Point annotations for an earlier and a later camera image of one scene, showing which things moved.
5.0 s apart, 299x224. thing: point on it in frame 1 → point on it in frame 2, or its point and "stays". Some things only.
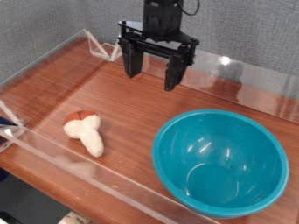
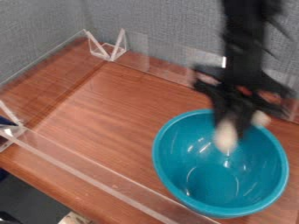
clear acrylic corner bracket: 107,51 stays
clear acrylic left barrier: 79,36 stays
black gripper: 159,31 → 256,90
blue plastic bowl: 220,161 stays
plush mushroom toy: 80,125 → 227,130
